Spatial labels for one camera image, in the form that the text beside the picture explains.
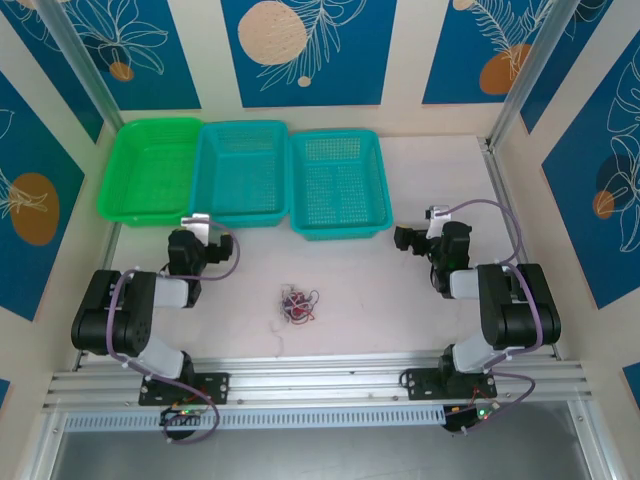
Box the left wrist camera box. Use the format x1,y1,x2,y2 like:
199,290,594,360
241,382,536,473
179,213,211,247

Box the white slotted cable duct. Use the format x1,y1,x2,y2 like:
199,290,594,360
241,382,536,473
63,405,446,431

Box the grey metal panel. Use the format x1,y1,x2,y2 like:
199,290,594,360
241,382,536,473
47,399,599,480

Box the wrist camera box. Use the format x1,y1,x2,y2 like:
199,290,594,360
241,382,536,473
424,204,452,240
179,213,211,247

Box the green plastic mesh basket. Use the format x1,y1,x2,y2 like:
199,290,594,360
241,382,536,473
96,117,205,226

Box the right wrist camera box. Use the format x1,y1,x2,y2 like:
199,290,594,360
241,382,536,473
424,204,452,240

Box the thin white cable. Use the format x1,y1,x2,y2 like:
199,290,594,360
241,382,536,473
278,283,322,321

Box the aluminium frame post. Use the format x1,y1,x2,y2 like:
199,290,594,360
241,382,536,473
487,0,565,149
35,0,125,132

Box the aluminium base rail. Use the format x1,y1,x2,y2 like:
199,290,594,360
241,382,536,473
42,352,596,409

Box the teal plastic mesh basket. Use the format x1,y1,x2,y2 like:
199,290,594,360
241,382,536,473
188,119,291,229
288,129,395,242

